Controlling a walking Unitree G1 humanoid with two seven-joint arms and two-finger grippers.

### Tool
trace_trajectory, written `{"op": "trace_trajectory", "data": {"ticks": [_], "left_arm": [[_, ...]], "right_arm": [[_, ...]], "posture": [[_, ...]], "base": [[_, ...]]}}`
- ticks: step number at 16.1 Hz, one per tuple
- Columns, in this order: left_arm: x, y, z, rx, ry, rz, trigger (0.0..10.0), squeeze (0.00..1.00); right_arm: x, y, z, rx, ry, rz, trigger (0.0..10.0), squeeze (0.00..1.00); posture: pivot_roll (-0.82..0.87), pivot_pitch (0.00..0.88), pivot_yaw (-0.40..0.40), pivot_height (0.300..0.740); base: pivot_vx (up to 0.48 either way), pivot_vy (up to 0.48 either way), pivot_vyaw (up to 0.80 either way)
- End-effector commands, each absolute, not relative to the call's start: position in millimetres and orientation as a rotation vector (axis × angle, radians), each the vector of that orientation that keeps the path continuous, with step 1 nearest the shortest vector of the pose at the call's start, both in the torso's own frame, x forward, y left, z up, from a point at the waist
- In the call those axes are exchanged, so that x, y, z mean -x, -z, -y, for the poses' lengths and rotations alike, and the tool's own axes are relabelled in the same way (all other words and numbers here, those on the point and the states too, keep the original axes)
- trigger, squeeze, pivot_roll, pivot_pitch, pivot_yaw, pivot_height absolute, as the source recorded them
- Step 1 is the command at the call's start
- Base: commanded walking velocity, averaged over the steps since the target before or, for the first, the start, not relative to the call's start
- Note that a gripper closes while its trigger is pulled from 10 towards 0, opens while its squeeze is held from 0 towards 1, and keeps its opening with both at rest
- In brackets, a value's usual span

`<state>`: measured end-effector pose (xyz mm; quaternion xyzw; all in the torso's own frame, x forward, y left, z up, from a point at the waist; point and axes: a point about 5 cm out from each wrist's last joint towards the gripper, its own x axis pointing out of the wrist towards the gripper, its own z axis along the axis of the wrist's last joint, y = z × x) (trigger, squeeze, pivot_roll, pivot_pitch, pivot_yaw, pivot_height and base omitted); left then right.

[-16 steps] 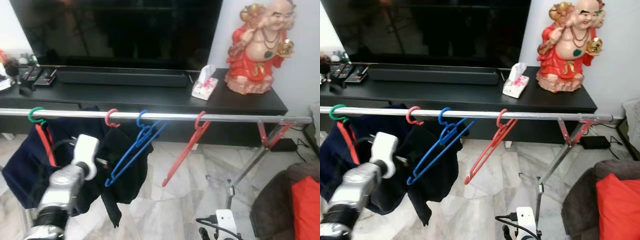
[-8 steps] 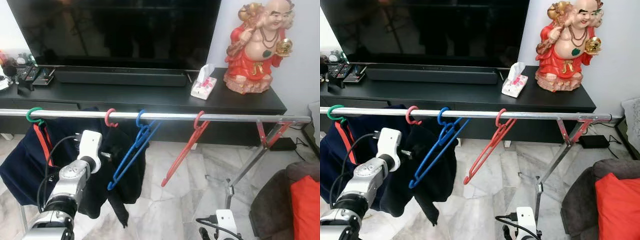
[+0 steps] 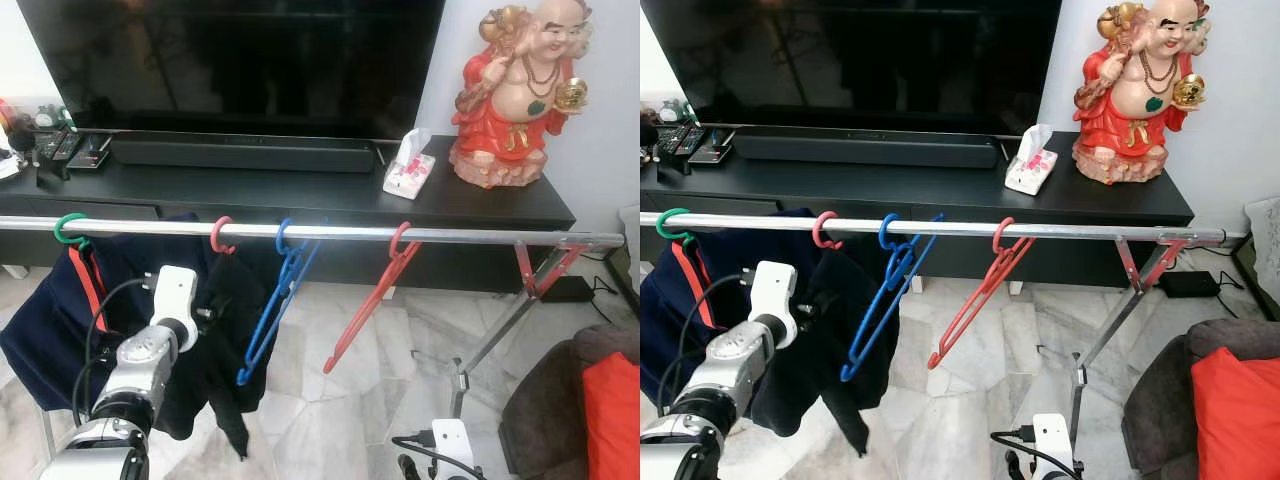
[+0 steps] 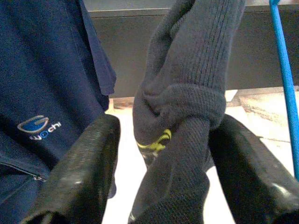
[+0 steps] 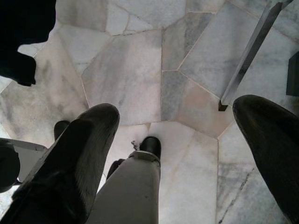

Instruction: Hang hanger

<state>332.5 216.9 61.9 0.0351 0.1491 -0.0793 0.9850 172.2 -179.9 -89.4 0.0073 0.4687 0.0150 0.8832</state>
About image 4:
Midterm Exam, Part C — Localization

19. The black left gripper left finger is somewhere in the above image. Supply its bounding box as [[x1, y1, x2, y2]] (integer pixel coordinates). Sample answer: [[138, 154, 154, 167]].
[[20, 113, 121, 224]]

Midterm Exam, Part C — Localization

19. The black TV cabinet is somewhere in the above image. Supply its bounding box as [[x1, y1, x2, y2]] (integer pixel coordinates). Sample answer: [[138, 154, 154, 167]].
[[87, 4, 299, 98]]

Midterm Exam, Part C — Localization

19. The black knit garment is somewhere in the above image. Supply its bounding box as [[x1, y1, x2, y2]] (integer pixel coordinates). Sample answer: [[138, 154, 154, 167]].
[[128, 0, 246, 224]]

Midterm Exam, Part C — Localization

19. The navy zip shirt with logo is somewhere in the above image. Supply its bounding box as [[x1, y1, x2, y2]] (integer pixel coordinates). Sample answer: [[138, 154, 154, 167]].
[[0, 0, 117, 224]]

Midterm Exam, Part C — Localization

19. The blue clothes hanger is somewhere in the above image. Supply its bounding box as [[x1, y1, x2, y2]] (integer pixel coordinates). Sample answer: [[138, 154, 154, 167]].
[[268, 0, 299, 182]]

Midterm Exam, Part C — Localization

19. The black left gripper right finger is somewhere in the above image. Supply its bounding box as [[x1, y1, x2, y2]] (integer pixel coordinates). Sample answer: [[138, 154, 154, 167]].
[[208, 114, 299, 224]]

